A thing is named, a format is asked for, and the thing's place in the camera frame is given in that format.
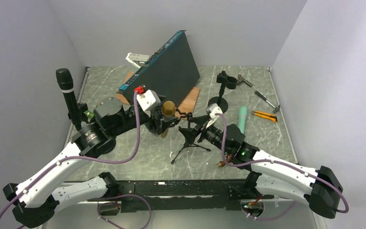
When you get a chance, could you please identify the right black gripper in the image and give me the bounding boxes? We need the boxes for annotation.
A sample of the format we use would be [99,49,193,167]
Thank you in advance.
[179,114,232,155]

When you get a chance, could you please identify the black tripod shock mount stand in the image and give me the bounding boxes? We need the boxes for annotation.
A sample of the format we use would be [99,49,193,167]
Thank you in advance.
[171,108,211,164]

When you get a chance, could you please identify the gold microphone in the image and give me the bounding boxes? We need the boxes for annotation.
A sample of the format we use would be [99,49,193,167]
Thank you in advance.
[161,101,176,138]

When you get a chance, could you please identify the teal green microphone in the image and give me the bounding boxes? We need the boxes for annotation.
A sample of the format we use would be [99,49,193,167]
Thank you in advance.
[237,106,248,134]

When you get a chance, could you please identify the black round base mic stand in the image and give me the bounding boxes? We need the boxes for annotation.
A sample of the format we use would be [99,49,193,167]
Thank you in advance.
[207,71,237,113]

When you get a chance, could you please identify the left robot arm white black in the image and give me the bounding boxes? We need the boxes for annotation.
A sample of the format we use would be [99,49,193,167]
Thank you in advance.
[3,95,179,228]

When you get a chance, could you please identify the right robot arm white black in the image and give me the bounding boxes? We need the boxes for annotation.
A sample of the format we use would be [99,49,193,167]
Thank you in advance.
[179,115,349,219]

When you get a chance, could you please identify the black stand with black microphone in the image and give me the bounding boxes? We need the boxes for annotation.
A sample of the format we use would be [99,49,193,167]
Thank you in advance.
[71,104,116,158]

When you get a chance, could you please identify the black microphone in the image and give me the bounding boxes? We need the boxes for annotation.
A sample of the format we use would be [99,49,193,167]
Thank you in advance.
[55,68,82,131]

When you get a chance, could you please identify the wooden board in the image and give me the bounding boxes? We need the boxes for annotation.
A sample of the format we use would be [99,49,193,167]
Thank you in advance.
[115,87,200,113]

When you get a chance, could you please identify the green plastic faucet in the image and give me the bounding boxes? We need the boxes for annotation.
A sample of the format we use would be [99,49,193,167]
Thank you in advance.
[84,110,95,120]

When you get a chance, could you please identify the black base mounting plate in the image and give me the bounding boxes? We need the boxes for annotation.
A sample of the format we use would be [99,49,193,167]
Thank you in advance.
[97,179,273,213]

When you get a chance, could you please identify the yellow utility knife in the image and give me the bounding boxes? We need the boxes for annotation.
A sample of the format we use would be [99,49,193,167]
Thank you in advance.
[252,111,278,123]

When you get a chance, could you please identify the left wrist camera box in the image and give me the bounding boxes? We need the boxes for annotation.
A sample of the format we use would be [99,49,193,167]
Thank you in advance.
[133,85,161,116]

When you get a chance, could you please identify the blue network switch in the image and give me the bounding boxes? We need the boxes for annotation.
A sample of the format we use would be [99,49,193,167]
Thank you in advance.
[117,30,200,106]

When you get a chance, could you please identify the white metal bracket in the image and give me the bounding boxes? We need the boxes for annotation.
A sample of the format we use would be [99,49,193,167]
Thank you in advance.
[125,52,150,68]

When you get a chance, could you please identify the small black handled hammer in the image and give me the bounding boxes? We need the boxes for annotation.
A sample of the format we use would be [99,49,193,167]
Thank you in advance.
[254,91,280,114]

